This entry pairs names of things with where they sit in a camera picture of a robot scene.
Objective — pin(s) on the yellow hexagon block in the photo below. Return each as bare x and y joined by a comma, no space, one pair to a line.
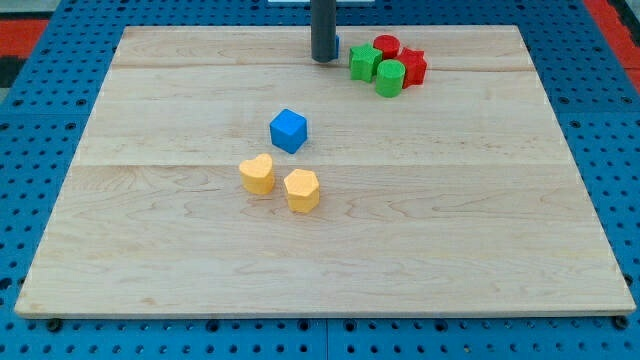
302,190

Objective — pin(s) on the blue cube block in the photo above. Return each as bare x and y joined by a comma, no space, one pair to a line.
288,131

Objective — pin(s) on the yellow heart block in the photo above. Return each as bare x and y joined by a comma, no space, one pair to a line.
257,174

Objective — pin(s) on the wooden board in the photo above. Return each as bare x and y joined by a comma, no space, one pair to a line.
457,198

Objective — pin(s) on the green cylinder block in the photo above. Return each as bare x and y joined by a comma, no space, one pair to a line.
390,78

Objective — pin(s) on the green star block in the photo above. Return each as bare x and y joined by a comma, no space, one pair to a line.
363,62

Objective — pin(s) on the blue block behind tool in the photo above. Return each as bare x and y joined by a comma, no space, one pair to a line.
337,47

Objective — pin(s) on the red star block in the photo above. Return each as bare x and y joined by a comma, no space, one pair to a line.
415,66

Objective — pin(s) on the red cylinder block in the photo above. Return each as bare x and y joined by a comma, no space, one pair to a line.
388,44

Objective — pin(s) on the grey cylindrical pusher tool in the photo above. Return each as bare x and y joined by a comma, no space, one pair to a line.
323,30

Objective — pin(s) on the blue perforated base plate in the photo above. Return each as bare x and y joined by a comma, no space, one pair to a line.
48,105

